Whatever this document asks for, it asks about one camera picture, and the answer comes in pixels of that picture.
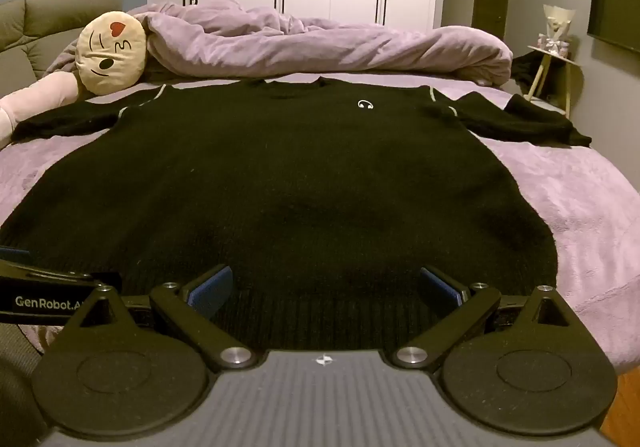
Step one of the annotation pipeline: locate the cream wrapped bouquet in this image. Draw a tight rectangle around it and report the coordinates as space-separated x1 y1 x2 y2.
542 4 576 48

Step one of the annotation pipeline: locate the bed with purple sheet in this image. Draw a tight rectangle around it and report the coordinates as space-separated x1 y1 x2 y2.
0 72 640 378

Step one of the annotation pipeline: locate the black knit sweater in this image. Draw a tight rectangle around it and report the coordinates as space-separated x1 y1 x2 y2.
0 76 593 353

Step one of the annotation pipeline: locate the dark cloth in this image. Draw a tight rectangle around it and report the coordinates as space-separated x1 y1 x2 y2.
511 51 551 89

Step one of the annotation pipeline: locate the purple duvet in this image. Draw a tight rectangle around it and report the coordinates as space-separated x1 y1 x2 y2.
47 0 514 88

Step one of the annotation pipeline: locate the small white ribbon ornament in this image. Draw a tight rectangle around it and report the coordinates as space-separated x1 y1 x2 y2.
537 32 571 56

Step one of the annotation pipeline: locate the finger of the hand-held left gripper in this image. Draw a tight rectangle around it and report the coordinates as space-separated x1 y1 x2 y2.
0 247 122 289

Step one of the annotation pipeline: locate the beige face plush pillow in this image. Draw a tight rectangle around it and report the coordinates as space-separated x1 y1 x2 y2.
76 11 148 96

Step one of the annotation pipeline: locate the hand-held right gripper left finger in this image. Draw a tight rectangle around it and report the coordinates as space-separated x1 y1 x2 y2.
62 264 259 373

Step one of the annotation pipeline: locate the wall-mounted television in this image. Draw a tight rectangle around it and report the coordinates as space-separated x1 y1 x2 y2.
586 0 640 53

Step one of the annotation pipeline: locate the small round side table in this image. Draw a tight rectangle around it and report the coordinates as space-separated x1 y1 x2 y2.
527 44 584 120

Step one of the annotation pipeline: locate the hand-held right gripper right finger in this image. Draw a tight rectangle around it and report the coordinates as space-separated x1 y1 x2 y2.
390 265 589 373

